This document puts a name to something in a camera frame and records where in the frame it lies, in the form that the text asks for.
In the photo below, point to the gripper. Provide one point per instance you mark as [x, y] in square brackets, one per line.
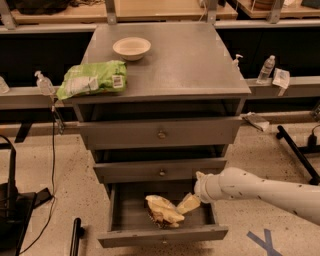
[201, 189]

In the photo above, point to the brown chip bag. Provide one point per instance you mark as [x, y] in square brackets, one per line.
[162, 212]

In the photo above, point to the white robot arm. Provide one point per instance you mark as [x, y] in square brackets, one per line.
[302, 200]

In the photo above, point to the middle grey drawer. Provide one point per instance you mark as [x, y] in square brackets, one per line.
[157, 170]

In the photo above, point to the grey drawer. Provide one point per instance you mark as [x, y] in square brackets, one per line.
[157, 170]
[130, 224]
[159, 133]

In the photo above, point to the bottom grey drawer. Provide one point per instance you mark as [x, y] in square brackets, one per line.
[130, 224]

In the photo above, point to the top grey drawer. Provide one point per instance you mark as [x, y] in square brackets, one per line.
[159, 133]

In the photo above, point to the grey drawer cabinet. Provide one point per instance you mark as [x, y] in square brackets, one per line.
[187, 73]

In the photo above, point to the green chip bag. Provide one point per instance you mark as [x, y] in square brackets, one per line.
[93, 78]

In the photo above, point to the folded grey cloth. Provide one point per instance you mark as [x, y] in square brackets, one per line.
[256, 120]

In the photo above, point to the black bar on floor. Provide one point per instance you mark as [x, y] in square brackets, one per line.
[77, 233]

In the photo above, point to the black stand leg right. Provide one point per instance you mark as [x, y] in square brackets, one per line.
[301, 152]

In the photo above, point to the right sanitizer pump bottle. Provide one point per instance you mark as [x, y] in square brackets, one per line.
[236, 60]

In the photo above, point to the sanitizer pump bottle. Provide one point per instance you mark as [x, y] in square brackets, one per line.
[236, 60]
[44, 84]

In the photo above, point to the white packet on ledge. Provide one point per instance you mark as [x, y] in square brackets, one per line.
[281, 78]

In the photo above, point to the clear water bottle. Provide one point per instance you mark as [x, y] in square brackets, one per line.
[266, 70]

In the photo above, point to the white paper bowl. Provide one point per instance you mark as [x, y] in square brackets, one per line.
[132, 48]

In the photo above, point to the black stand left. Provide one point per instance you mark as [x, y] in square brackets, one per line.
[16, 208]

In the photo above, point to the left sanitizer pump bottle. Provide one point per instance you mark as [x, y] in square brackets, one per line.
[44, 84]

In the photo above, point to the clear bottle far left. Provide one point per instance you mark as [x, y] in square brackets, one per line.
[4, 88]

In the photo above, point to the wooden shelf board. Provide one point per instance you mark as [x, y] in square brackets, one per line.
[126, 11]

